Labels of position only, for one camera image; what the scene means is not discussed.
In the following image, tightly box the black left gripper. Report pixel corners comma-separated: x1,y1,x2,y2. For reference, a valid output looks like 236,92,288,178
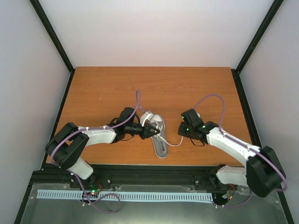
126,123,160,140

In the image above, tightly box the white shoelace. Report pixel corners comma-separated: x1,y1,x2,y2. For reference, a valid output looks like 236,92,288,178
149,119,185,147

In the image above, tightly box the grey canvas sneaker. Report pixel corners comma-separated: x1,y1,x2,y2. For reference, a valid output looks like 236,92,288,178
149,114,168,158

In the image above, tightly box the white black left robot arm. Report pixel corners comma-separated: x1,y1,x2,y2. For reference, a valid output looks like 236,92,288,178
45,107,162,188

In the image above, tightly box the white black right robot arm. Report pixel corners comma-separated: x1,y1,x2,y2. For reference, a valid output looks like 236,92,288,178
178,109,287,197

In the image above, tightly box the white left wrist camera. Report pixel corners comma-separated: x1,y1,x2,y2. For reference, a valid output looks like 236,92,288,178
140,111,154,126

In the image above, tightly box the black right table side rail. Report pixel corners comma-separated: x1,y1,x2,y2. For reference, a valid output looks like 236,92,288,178
231,69,294,224

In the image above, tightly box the black table side rail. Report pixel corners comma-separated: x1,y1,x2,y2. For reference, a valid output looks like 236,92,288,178
14,69,76,224
231,69,294,224

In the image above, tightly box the grey metal base plate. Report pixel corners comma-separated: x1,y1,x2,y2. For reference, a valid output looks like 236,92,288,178
21,184,287,224

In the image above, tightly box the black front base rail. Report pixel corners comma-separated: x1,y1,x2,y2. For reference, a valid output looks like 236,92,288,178
30,163,280,189

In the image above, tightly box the light blue slotted cable duct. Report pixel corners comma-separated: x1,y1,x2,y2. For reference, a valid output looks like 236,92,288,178
36,189,213,203

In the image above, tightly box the black left table side rail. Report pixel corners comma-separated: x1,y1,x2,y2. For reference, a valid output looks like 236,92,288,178
14,69,76,224

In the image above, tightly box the black aluminium frame post right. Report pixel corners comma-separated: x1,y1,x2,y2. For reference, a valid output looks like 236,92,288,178
235,0,284,76

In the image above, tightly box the black aluminium frame post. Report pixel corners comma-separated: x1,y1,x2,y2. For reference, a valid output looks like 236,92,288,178
235,0,284,76
29,0,75,74

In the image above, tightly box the black aluminium frame post left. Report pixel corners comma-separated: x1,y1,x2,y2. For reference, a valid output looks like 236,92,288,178
29,0,75,74

